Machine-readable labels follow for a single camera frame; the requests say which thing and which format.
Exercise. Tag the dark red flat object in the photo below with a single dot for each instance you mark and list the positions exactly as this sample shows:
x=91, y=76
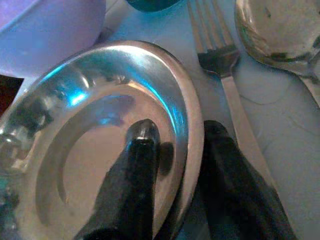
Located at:
x=8, y=91

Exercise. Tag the steel fork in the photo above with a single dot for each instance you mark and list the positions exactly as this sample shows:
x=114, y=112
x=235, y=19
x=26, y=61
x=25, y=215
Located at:
x=226, y=82

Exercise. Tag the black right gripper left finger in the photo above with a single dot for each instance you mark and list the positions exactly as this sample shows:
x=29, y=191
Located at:
x=130, y=190

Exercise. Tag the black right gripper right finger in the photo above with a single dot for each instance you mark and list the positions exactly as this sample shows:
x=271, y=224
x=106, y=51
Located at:
x=235, y=190

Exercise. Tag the white bowl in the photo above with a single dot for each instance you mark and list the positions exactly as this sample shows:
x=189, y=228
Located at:
x=47, y=32

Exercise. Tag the dark teal round cup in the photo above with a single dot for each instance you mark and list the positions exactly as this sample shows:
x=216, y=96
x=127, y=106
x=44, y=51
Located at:
x=152, y=4

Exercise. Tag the round steel plate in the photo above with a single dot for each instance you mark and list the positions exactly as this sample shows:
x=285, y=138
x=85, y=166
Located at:
x=105, y=140

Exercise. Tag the steel spoon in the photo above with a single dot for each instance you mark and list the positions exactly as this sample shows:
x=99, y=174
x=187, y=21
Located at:
x=277, y=32

